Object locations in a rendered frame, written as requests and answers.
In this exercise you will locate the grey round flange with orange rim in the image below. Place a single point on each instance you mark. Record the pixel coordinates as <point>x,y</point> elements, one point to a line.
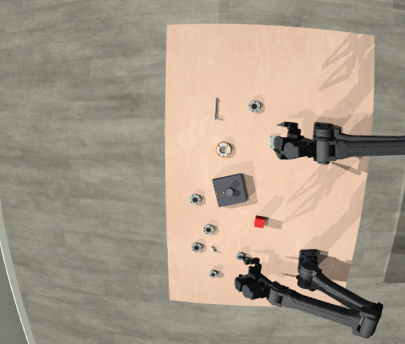
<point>225,145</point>

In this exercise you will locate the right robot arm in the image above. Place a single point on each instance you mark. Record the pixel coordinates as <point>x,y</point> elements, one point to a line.
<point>328,149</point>

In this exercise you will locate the red cube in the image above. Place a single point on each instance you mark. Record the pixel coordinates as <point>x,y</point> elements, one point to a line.
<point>259,221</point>

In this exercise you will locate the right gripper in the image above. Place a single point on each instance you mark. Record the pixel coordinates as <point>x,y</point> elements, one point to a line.
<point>293,128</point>

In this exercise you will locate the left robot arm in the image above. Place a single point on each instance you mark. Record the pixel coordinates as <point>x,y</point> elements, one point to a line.
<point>310,277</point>

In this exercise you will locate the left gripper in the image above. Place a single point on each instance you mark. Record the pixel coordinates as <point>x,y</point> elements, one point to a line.
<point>256,267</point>

